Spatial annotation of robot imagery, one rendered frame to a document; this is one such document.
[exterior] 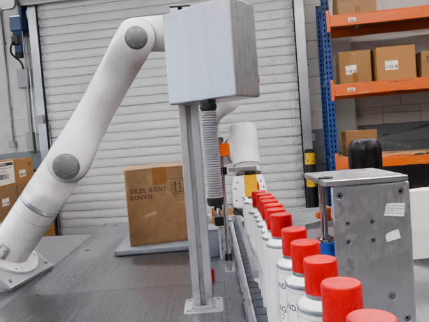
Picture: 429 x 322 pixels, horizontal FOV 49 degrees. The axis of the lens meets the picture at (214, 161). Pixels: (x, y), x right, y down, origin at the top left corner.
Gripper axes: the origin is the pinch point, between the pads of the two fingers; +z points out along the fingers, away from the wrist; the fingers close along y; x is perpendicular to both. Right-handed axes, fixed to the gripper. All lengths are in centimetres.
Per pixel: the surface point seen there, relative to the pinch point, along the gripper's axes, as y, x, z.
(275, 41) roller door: 69, 325, -252
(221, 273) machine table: -10.0, -1.4, 12.5
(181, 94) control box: -15, -47, -21
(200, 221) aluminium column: -13.8, -32.6, 2.8
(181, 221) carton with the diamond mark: -22.9, 30.0, -8.6
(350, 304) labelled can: 0, -96, 21
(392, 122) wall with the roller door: 191, 355, -157
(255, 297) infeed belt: -3.6, -36.0, 19.8
